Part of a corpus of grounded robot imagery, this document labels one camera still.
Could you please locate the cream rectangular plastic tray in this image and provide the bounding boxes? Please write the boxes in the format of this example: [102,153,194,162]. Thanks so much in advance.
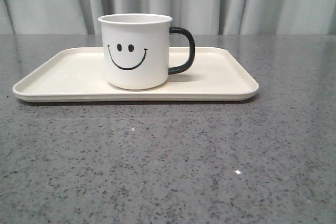
[13,47,259,102]

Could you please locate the light grey curtain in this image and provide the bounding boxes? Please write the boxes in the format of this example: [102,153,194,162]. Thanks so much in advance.
[1,0,335,35]

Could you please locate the white smiley mug black handle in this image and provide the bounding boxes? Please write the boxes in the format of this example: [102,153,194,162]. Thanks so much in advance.
[98,13,195,90]

